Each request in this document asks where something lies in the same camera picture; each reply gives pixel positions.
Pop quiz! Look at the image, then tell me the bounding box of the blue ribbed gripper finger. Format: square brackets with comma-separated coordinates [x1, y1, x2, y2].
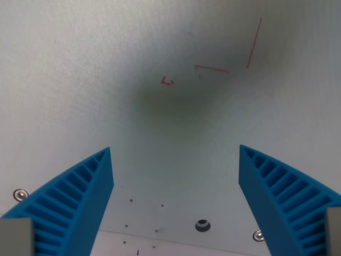
[238, 144, 341, 256]
[0, 146, 115, 256]

